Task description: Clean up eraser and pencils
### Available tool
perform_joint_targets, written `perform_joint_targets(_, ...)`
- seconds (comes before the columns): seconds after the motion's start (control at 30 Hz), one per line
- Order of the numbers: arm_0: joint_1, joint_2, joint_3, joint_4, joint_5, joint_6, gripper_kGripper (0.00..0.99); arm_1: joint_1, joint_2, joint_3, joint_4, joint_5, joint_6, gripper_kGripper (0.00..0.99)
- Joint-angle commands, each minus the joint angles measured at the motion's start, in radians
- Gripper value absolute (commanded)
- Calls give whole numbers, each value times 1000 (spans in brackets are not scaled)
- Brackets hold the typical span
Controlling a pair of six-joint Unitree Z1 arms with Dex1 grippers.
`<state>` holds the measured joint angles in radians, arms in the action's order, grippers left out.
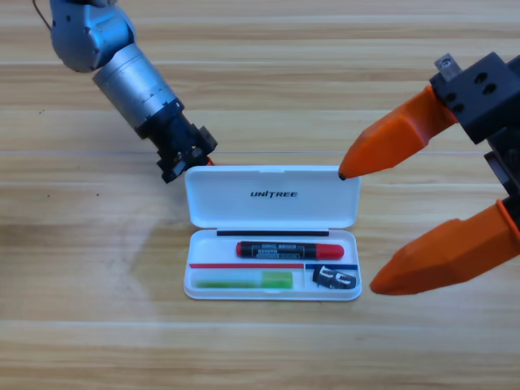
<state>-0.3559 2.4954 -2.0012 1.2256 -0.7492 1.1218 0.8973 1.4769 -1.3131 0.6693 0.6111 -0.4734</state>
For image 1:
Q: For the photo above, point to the white Unitree pencil case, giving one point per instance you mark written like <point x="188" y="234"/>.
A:
<point x="227" y="203"/>

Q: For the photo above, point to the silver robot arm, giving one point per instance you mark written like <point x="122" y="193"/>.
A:
<point x="122" y="81"/>

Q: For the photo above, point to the plain orange gripper finger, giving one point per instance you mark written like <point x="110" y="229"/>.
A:
<point x="447" y="256"/>

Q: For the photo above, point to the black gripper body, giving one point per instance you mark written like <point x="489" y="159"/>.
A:
<point x="491" y="101"/>
<point x="178" y="138"/>

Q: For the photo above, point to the black marker with red cap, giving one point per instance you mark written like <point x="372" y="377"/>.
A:
<point x="329" y="251"/>

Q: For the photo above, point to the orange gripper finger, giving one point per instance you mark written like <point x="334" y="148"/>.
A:
<point x="210" y="162"/>

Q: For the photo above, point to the dark-tipped orange gripper finger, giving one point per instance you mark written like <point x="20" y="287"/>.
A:
<point x="394" y="142"/>

